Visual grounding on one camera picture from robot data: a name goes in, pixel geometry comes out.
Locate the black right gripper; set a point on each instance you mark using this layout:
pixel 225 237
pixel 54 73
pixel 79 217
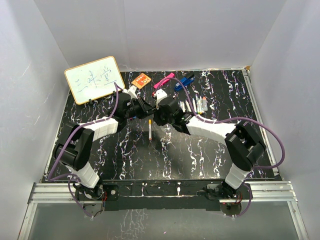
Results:
pixel 156 118

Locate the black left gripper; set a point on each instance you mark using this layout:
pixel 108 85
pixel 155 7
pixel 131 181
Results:
pixel 144 107

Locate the light blue marker pen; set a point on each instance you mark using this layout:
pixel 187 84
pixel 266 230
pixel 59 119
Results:
pixel 188 106

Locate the yellow tip marker pen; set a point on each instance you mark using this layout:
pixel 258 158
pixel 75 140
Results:
pixel 197 105

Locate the yellow orange marker pen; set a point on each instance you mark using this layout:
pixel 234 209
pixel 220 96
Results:
pixel 150 129

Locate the thick orange highlighter pen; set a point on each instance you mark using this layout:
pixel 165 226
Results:
pixel 204 104

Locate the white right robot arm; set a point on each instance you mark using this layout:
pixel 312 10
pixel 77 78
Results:
pixel 243 143

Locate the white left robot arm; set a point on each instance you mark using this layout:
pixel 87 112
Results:
pixel 73 148

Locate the blue stapler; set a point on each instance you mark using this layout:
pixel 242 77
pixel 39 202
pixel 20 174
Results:
pixel 186 80

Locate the pink clip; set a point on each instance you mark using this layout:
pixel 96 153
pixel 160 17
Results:
pixel 164 80

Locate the small whiteboard with writing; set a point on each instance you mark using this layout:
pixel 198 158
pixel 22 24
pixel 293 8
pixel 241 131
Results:
pixel 94 80

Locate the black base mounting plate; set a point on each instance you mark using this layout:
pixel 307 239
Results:
pixel 116 195

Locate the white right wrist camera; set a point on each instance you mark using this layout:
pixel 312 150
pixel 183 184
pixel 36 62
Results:
pixel 159 95

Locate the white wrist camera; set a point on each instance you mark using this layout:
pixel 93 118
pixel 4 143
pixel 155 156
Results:
pixel 159 95
pixel 131 91

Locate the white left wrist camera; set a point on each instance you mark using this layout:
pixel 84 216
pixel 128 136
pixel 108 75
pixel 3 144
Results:
pixel 131 91

